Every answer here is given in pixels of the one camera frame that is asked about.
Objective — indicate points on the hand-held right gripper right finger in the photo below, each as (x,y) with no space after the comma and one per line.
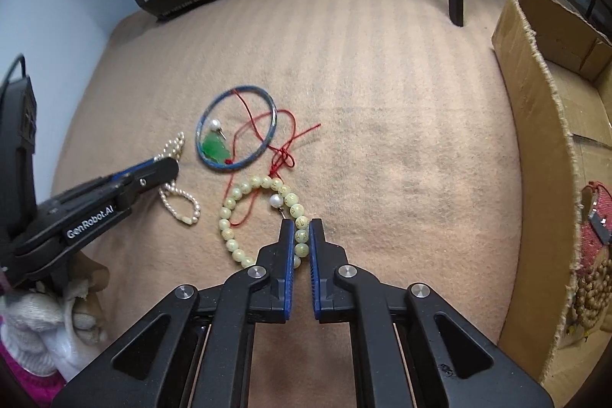
(315,279)

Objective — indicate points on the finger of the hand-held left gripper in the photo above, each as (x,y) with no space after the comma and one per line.
(153,176)

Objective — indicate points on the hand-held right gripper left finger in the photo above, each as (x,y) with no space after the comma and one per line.
(287,279)

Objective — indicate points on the blue bangle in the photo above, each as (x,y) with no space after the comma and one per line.
(272,121)

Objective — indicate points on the cardboard box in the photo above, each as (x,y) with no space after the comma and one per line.
(530,159)

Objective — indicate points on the person's left hand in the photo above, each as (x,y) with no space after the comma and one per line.
(33,322)

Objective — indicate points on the pearl earring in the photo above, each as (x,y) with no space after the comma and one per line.
(276,201)
(215,123)

